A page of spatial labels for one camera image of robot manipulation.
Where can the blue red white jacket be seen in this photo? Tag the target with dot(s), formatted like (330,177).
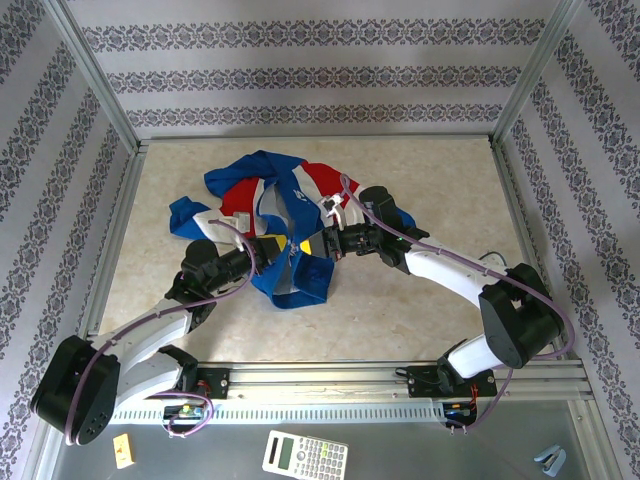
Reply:
(295,200)

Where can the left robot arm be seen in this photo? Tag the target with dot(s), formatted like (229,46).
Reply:
(145,335)

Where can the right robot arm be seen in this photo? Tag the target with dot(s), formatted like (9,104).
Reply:
(515,320)

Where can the small yellow block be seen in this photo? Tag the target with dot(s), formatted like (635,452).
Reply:
(123,451)

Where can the white calculator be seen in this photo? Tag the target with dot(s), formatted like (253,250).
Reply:
(305,455)

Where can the blue stapler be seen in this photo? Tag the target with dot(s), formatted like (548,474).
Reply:
(550,461)

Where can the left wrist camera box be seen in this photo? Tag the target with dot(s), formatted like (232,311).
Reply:
(240,221)

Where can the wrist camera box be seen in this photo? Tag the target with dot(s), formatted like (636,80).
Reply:
(240,221)
(334,207)

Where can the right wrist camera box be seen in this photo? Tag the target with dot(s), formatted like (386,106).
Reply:
(334,207)

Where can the aluminium side rail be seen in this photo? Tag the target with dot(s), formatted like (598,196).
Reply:
(113,235)
(515,200)

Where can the aluminium back rail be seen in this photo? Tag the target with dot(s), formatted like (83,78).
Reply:
(250,138)

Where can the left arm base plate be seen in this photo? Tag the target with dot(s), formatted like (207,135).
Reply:
(217,382)

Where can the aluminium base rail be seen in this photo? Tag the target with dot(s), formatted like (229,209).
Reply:
(325,380)

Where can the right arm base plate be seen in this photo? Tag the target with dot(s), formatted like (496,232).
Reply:
(422,382)

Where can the aluminium frame post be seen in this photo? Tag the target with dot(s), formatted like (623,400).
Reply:
(96,75)
(530,75)

